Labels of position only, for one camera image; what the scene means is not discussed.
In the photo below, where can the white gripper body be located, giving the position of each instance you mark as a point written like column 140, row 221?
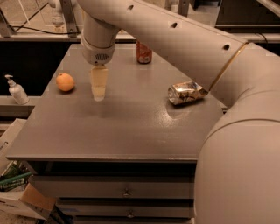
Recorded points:
column 97, row 53

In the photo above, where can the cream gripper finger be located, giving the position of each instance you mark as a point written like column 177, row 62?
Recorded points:
column 98, row 78

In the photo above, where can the orange fruit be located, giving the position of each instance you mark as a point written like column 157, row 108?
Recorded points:
column 65, row 82

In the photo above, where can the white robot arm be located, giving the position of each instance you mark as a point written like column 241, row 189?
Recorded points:
column 237, row 179

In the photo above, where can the upright red soda can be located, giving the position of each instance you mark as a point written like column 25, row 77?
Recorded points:
column 143, row 53

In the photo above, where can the white pump soap bottle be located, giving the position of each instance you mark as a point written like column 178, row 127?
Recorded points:
column 16, row 91

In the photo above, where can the grey drawer cabinet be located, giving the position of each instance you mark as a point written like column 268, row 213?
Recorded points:
column 134, row 132

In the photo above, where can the top grey drawer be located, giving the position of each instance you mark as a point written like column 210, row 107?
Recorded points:
column 113, row 187

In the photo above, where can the grey drawer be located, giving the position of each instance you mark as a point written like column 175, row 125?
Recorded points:
column 130, row 208
column 113, row 187

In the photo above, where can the green items in box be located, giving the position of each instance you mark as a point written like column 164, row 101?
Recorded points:
column 15, row 175

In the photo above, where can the white cardboard box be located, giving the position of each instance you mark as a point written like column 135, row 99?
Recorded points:
column 16, row 196

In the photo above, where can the grey metal railing post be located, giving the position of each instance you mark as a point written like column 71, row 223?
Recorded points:
column 183, row 7
column 67, row 7

